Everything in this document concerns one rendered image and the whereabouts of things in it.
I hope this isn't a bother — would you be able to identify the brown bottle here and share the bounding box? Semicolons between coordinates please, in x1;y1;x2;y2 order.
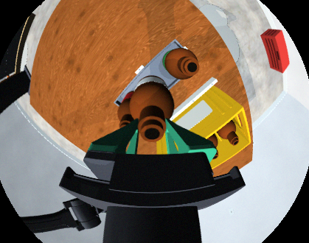
129;75;175;142
207;134;218;160
162;48;199;80
217;120;239;146
117;91;134;128

